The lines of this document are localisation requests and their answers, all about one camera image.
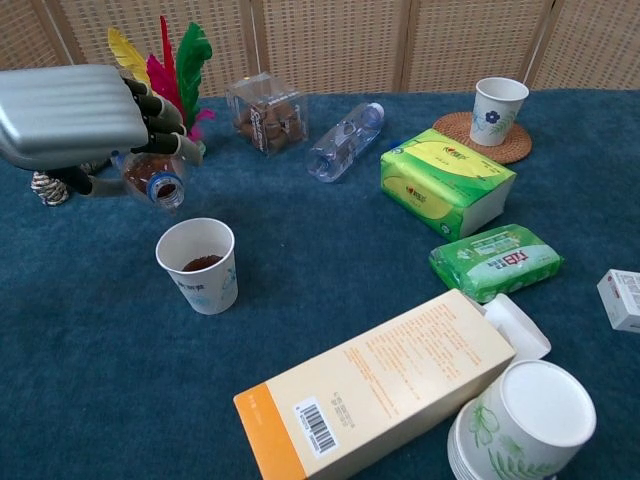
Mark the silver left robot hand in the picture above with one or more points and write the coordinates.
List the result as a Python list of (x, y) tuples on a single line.
[(65, 115)]

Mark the Pepsi bottle with brown liquid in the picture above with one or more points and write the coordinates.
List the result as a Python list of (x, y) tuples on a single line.
[(150, 172)]

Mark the paper cup with blue print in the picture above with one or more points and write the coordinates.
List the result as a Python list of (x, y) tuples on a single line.
[(210, 295)]

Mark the paper cup with blue flower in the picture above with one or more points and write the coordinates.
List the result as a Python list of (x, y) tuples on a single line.
[(492, 120)]

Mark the colourful feather shuttlecock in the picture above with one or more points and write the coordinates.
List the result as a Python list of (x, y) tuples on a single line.
[(190, 70)]

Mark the clear box with brown blocks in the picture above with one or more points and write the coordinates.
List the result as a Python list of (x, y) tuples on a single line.
[(270, 125)]

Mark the woven wooden folding screen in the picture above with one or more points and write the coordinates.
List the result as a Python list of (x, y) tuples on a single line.
[(330, 45)]

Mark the empty clear water bottle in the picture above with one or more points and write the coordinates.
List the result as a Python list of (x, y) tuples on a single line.
[(345, 142)]

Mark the dark blue table cloth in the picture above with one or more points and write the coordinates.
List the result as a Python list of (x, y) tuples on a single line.
[(320, 240)]

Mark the green yellow tissue pack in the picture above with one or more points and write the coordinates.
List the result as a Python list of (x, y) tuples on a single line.
[(440, 180)]

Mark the long cream orange carton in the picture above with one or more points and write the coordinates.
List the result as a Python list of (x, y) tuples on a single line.
[(380, 380)]

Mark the round woven rattan coaster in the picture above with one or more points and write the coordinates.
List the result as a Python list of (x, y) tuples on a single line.
[(516, 147)]

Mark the green wet wipes pack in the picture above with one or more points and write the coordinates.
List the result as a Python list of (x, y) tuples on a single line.
[(495, 262)]

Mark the stack of leaf-print paper cups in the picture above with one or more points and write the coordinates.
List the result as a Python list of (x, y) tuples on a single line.
[(540, 410)]

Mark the small white cardboard box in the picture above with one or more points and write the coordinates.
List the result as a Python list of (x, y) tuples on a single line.
[(622, 300)]

